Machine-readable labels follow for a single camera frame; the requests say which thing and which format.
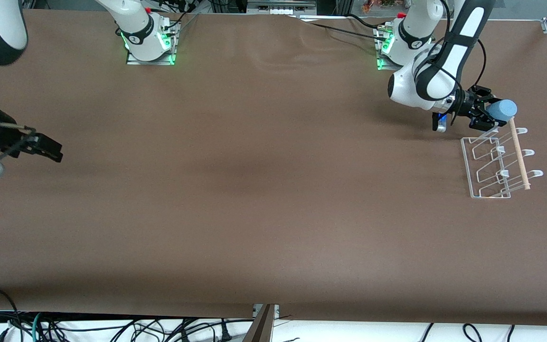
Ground thin black table cable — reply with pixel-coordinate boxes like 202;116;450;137
297;18;389;40

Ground brown table cover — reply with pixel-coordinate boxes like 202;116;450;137
0;9;547;328

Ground thick black table cable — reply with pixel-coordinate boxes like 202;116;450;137
347;13;395;32

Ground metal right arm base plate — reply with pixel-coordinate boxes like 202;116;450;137
126;21;181;66

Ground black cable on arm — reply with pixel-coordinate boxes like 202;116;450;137
449;37;489;126
0;64;37;162

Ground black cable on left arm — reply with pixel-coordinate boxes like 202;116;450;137
449;37;489;126

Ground white wire cup rack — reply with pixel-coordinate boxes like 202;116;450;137
461;124;545;199

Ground grey metal rail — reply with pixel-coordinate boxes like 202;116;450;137
246;0;318;15

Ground dark wooden beam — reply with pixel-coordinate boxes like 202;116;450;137
242;304;277;342

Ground wooden rod of rack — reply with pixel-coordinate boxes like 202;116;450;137
509;118;531;190

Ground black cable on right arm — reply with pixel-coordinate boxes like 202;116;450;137
0;64;37;162

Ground black tangled floor cables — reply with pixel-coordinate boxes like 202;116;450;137
41;317;255;342

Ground light blue plastic cup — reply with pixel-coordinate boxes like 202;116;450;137
487;99;518;120

